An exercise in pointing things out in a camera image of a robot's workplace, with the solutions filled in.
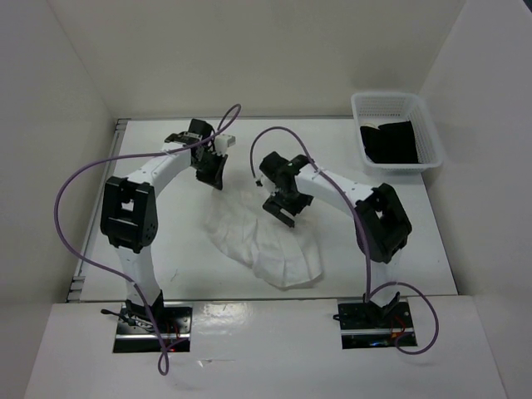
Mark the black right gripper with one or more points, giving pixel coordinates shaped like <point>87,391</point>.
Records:
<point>277,204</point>

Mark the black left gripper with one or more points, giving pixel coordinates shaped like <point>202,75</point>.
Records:
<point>214,179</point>

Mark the white pleated skirt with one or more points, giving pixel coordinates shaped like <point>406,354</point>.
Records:
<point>239,227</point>

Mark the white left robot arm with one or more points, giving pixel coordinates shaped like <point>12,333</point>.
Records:
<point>129,216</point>

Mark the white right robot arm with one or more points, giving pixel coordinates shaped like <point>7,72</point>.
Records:
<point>380,221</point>

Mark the black skirt in basket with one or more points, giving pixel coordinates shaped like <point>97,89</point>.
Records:
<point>391,143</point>

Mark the white plastic laundry basket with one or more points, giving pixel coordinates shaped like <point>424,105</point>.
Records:
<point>374,108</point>

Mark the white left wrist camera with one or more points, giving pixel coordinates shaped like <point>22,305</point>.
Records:
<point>222,143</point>

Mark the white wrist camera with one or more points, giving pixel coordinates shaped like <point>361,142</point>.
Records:
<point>222,143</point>
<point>259,183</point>

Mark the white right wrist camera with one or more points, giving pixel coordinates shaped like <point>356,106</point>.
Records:
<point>259,183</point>

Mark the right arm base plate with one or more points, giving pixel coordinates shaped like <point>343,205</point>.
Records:
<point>365,325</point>

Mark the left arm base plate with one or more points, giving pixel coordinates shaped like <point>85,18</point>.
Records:
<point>136,335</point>

